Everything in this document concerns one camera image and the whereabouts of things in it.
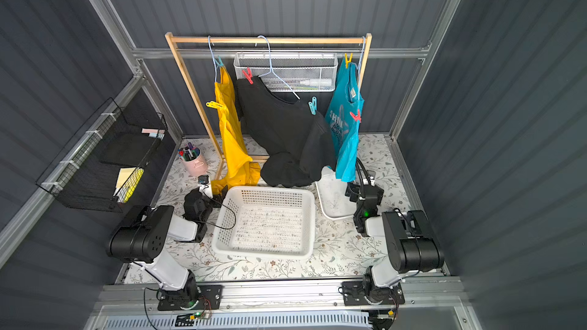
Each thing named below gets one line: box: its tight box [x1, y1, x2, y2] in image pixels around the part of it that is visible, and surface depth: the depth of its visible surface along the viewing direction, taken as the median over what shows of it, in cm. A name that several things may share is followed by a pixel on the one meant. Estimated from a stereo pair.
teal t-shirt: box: [325, 56, 365, 183], surface depth 75 cm
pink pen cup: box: [177, 142, 208, 177], surface depth 100 cm
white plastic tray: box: [315, 166, 357, 220], surface depth 98 cm
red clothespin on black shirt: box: [241, 67, 255, 85], surface depth 80 cm
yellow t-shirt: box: [210, 65, 261, 195], surface depth 76 cm
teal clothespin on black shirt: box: [308, 96, 318, 116], surface depth 69 cm
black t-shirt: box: [235, 75, 338, 188], surface depth 83 cm
